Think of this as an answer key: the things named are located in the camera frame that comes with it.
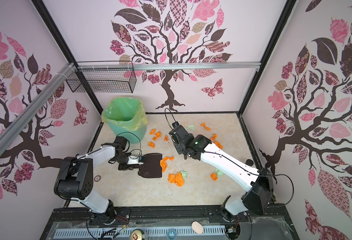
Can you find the green bin with liner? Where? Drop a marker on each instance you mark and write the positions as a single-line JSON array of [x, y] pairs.
[[127, 118]]

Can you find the orange scrap front centre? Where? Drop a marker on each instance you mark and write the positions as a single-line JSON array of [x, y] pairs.
[[176, 179]]

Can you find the black wire basket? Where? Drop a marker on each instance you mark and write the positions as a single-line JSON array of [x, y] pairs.
[[103, 77]]

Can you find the silver aluminium rail back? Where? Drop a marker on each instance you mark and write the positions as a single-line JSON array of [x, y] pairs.
[[183, 66]]

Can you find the silver aluminium rail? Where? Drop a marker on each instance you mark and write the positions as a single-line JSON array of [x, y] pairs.
[[183, 66], [16, 127]]

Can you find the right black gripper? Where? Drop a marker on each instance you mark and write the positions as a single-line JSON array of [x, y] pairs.
[[177, 147]]

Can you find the orange scrap back right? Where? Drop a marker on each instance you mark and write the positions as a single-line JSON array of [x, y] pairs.
[[205, 127]]

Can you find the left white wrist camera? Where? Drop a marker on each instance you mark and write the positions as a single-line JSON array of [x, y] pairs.
[[135, 160]]

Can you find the green scrap front right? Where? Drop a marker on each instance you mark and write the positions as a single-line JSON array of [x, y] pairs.
[[218, 172]]

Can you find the large orange scrap by dustpan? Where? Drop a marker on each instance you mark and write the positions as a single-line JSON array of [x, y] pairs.
[[163, 162]]

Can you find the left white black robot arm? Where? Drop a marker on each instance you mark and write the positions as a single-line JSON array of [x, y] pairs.
[[76, 177]]

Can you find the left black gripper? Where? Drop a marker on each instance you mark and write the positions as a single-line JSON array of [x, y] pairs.
[[124, 167]]

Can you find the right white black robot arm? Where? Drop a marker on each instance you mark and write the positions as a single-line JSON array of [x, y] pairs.
[[257, 184]]

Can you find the orange scrap right middle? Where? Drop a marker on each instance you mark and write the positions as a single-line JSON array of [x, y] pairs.
[[214, 141]]

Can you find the orange scrap front right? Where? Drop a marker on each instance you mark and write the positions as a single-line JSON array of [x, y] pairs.
[[214, 176]]

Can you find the silver aluminium rail left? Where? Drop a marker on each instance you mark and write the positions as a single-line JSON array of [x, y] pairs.
[[16, 127]]

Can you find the beige oval disc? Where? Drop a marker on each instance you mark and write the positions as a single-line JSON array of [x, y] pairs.
[[197, 228]]

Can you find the green scrap front centre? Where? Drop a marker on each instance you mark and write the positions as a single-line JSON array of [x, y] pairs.
[[184, 174]]

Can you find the dark brown dustpan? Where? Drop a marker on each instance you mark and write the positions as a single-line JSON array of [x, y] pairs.
[[149, 167]]

